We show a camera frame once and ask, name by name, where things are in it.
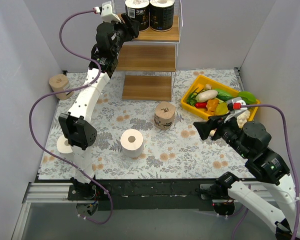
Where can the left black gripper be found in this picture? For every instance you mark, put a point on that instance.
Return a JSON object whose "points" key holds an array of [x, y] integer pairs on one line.
{"points": [[127, 25]]}

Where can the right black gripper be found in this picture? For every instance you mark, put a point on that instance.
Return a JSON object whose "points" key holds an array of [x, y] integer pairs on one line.
{"points": [[216, 128]]}

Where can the black roll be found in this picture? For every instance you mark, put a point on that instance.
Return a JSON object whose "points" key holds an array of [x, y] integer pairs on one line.
{"points": [[139, 10], [161, 15]]}

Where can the brown roll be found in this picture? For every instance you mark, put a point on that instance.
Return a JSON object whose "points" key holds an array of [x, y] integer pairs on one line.
{"points": [[164, 115], [60, 83]]}

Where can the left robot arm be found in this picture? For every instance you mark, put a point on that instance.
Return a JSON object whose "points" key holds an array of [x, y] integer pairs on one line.
{"points": [[76, 123]]}

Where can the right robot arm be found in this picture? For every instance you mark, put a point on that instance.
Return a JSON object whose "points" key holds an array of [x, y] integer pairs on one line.
{"points": [[268, 167]]}

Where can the yellow star fruit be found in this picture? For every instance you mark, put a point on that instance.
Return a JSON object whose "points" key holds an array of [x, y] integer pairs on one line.
{"points": [[221, 109]]}

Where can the orange bell pepper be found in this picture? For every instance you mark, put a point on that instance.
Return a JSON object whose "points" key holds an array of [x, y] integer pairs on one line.
{"points": [[212, 104]]}

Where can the red chili pepper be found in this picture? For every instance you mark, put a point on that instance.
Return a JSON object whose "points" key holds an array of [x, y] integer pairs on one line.
{"points": [[200, 105]]}

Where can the white daikon radish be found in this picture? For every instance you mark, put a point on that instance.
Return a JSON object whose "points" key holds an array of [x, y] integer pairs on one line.
{"points": [[206, 95]]}

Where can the white cauliflower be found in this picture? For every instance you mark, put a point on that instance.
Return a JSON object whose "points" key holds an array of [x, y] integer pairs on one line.
{"points": [[243, 118]]}

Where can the green cucumber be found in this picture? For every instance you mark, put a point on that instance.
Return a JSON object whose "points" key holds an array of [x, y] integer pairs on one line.
{"points": [[224, 95]]}

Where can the green leafy vegetable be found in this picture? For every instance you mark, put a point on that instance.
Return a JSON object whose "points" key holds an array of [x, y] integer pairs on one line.
{"points": [[191, 100]]}

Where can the small beige mushroom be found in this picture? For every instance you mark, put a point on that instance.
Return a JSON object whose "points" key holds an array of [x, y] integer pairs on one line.
{"points": [[208, 87]]}

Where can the green star fruit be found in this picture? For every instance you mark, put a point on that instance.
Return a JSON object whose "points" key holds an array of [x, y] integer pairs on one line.
{"points": [[248, 97]]}

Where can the floral patterned table mat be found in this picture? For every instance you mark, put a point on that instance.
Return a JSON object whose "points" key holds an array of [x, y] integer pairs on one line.
{"points": [[175, 153]]}

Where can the white unwrapped paper roll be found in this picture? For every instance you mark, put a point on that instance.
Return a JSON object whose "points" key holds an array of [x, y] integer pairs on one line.
{"points": [[132, 143]]}

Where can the white paper roll, left edge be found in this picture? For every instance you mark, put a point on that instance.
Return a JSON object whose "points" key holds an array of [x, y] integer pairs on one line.
{"points": [[63, 146]]}

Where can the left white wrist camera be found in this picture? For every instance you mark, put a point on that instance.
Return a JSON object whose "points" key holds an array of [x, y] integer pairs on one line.
{"points": [[107, 12]]}

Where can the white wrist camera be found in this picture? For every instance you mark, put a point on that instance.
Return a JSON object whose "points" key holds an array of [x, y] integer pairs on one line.
{"points": [[235, 108], [107, 12]]}

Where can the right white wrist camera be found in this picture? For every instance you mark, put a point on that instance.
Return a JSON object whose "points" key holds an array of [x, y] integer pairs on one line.
{"points": [[235, 108]]}

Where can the wooden wire-frame three-tier shelf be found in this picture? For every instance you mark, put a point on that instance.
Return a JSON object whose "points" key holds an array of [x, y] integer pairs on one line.
{"points": [[149, 62]]}

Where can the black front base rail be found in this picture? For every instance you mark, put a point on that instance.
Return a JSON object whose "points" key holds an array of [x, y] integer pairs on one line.
{"points": [[133, 194]]}

